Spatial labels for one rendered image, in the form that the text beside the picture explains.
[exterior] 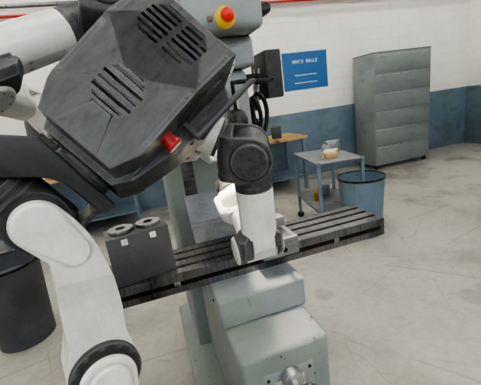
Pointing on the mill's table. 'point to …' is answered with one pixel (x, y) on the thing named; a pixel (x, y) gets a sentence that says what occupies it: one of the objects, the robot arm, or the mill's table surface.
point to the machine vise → (291, 240)
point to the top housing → (252, 20)
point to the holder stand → (140, 250)
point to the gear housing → (244, 52)
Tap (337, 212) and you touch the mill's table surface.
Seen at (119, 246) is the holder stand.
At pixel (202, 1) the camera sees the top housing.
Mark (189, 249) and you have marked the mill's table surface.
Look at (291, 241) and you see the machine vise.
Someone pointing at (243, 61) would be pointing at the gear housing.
